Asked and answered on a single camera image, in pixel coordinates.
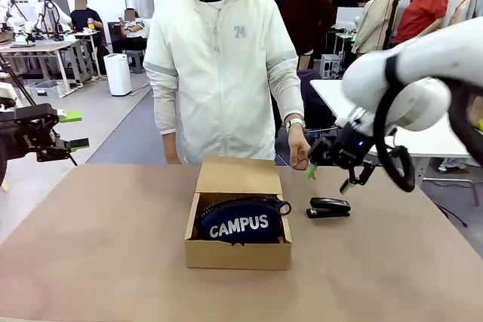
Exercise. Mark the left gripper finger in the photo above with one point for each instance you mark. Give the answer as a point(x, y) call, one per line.
point(69, 116)
point(56, 148)

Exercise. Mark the person's right hand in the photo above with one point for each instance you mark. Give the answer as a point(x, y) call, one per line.
point(174, 159)

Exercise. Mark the person's left hand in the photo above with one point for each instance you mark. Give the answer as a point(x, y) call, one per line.
point(300, 150)

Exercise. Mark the grey plastic stool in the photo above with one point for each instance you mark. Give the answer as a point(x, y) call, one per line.
point(136, 62)

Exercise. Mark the black tripod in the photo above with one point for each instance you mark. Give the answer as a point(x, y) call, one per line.
point(19, 84)

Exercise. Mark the white monitor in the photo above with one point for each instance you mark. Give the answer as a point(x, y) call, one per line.
point(349, 18)

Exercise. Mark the person in white jacket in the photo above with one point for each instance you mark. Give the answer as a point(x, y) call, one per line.
point(219, 92)

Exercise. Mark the person's right forearm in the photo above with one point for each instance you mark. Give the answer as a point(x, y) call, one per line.
point(166, 118)

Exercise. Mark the beige coat mannequin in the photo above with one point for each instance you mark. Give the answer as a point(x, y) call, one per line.
point(375, 24)

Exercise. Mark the seated person white shirt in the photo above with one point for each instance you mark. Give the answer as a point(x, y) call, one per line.
point(134, 29)

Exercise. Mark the grey box frame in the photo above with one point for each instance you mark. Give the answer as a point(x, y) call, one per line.
point(330, 65)

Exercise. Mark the dark red clothed mannequin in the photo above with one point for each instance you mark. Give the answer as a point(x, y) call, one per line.
point(309, 16)

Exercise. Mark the tan dress mannequin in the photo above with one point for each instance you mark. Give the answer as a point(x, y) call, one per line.
point(458, 13)

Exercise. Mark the black stapler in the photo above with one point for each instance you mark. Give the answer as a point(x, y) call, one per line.
point(328, 207)

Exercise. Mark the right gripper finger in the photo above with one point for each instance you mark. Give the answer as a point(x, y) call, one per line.
point(360, 175)
point(320, 150)

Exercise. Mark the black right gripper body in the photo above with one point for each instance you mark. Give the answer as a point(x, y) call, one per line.
point(349, 148)

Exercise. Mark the wooden top desk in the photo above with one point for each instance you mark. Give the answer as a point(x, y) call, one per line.
point(34, 47)

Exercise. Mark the white wristwatch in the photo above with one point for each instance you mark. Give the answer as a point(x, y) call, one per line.
point(295, 123)

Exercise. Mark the white air purifier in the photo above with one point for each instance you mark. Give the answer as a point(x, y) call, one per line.
point(117, 75)

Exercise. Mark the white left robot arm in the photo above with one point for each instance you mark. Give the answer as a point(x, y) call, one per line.
point(5, 90)

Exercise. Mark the person's left forearm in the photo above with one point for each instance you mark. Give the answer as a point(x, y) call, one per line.
point(288, 99)

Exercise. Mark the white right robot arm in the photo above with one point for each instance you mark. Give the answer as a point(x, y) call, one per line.
point(415, 73)

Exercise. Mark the small white desk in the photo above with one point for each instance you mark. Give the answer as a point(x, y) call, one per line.
point(88, 33)

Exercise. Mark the grey storage bin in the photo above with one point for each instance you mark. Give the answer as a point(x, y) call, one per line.
point(45, 90)

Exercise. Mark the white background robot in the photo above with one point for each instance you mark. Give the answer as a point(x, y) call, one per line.
point(51, 9)
point(13, 16)

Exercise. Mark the navy blue zipper pouch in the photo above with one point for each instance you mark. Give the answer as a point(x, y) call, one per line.
point(237, 224)

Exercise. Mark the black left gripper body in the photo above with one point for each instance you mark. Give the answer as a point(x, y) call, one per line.
point(22, 141)

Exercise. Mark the seated person dark shirt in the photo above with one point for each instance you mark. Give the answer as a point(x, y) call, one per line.
point(85, 16)

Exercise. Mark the brown cardboard box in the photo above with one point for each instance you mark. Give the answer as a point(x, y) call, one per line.
point(237, 258)

